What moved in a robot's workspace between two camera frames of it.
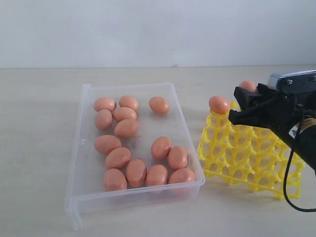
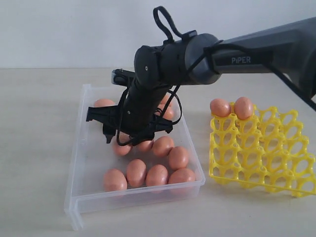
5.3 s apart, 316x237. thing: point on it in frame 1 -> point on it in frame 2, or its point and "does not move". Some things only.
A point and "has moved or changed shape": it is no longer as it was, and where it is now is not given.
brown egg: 181,175 does not move
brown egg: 104,103 does not move
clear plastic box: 132,144 does not move
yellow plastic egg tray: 255,157 has moved or changed shape
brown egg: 249,85 has moved or changed shape
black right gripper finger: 258,118 -> 109,135
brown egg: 177,157 does not move
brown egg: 161,147 does not move
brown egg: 136,172 does not move
